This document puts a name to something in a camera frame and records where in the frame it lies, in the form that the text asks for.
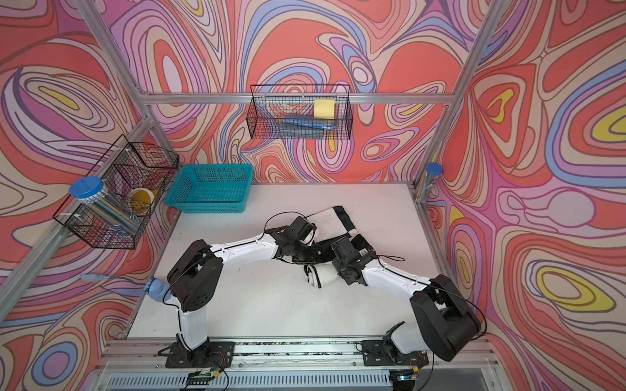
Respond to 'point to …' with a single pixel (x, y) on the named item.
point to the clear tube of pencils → (432, 171)
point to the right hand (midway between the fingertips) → (339, 270)
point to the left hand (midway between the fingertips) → (324, 261)
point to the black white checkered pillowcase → (332, 224)
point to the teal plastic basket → (204, 189)
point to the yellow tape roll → (139, 200)
